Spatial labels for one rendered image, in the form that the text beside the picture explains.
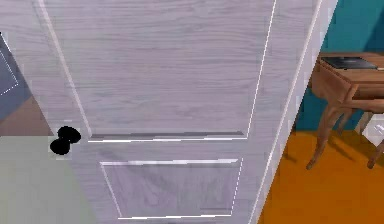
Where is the white panelled room door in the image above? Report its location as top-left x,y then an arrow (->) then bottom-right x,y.
0,0 -> 339,224

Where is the brown wooden desk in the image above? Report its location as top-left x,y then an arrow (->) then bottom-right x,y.
305,51 -> 384,171

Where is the black round door knob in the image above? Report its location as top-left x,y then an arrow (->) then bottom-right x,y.
49,125 -> 82,156

